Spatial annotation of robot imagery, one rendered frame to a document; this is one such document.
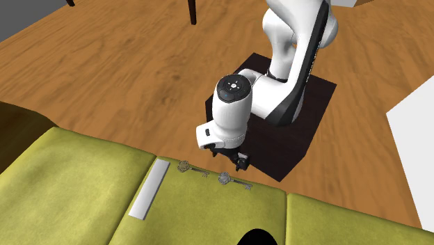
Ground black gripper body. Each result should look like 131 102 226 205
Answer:
208 143 243 161

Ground ornate silver key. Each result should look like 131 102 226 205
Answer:
177 160 210 178
217 171 253 191

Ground dark robot stand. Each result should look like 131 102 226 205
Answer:
204 52 337 183

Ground white flat remote control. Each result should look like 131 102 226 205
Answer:
128 158 170 221

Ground black round object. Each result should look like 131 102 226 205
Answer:
236 228 279 245

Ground dark wooden furniture legs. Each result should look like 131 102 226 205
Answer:
65 0 198 26

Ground olive green sofa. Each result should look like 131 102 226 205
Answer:
0 102 434 245

